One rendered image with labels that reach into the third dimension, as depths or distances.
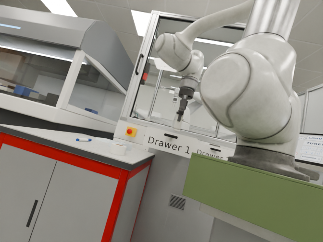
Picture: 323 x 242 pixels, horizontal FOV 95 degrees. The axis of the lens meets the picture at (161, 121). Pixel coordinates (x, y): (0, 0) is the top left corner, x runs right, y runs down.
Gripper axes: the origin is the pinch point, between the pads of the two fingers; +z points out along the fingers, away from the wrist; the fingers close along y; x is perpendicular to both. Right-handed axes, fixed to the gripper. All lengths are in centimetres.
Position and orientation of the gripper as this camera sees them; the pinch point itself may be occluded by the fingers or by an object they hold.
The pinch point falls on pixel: (177, 128)
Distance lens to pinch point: 74.4
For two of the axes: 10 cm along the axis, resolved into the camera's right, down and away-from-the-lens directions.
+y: 1.0, 1.5, 9.8
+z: -2.6, 9.6, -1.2
